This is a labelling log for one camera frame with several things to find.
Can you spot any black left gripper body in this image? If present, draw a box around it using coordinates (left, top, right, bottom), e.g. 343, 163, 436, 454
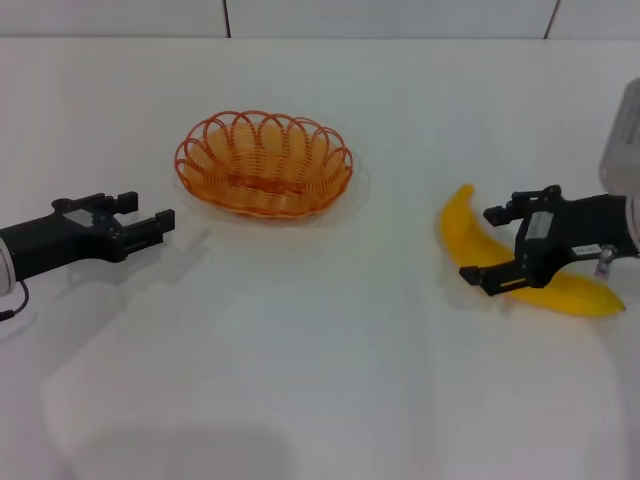
0, 193, 126, 282

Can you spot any silver cable connector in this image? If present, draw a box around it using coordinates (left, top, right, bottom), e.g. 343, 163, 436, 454
593, 244, 615, 279

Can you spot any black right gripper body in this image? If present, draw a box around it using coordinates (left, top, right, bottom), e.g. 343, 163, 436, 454
512, 184, 634, 290

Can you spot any yellow banana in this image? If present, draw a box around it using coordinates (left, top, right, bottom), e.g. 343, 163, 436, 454
438, 183, 626, 318

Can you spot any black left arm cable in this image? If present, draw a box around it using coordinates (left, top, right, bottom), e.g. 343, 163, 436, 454
0, 277, 31, 324

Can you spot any orange wire basket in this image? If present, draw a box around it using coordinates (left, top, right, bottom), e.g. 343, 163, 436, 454
173, 109, 354, 220

